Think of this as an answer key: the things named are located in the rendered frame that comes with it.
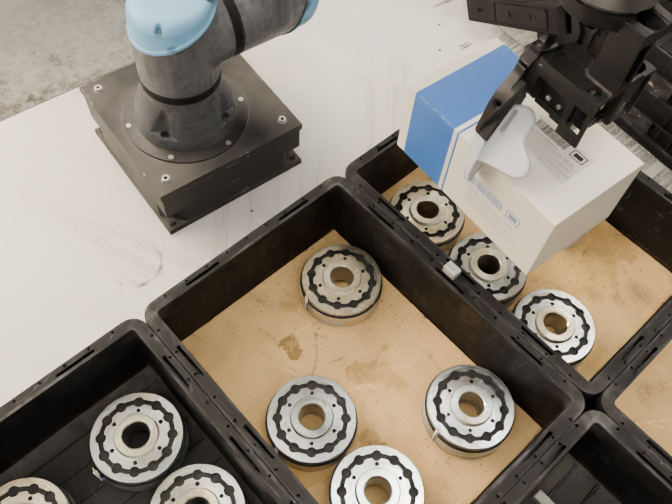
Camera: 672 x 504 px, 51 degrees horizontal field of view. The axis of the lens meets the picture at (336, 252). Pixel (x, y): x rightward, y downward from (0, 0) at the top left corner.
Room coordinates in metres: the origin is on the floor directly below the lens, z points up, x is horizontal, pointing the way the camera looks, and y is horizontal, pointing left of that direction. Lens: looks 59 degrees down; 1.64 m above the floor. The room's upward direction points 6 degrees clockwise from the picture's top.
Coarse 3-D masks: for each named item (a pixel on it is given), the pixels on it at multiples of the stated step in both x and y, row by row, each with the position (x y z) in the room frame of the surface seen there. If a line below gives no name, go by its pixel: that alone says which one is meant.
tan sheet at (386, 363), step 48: (336, 240) 0.51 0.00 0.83; (288, 288) 0.43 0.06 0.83; (384, 288) 0.44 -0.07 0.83; (192, 336) 0.35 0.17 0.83; (240, 336) 0.35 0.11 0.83; (288, 336) 0.36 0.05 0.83; (336, 336) 0.37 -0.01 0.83; (384, 336) 0.37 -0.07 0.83; (432, 336) 0.38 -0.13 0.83; (240, 384) 0.29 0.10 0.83; (384, 384) 0.31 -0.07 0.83; (384, 432) 0.25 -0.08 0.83; (528, 432) 0.27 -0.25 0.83; (432, 480) 0.20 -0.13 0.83; (480, 480) 0.21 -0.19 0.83
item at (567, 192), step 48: (480, 48) 0.56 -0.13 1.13; (432, 96) 0.49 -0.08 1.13; (480, 96) 0.50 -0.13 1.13; (528, 96) 0.50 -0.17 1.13; (432, 144) 0.47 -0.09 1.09; (528, 144) 0.44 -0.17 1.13; (480, 192) 0.41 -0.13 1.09; (528, 192) 0.39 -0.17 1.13; (576, 192) 0.39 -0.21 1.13; (624, 192) 0.43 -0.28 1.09; (528, 240) 0.36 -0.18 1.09
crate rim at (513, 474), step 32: (320, 192) 0.51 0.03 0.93; (352, 192) 0.51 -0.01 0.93; (384, 224) 0.47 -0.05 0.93; (224, 256) 0.41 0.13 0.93; (416, 256) 0.43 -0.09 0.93; (192, 288) 0.36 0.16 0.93; (448, 288) 0.40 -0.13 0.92; (160, 320) 0.32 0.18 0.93; (576, 416) 0.26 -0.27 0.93; (256, 448) 0.19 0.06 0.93; (544, 448) 0.22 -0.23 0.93; (288, 480) 0.16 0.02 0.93; (512, 480) 0.18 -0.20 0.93
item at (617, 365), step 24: (384, 144) 0.60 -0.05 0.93; (360, 168) 0.55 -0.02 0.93; (456, 264) 0.43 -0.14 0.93; (480, 288) 0.40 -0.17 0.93; (504, 312) 0.37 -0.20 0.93; (528, 336) 0.34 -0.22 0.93; (648, 336) 0.36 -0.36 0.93; (552, 360) 0.32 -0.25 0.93; (624, 360) 0.32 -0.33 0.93; (576, 384) 0.29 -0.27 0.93; (600, 384) 0.29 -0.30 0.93
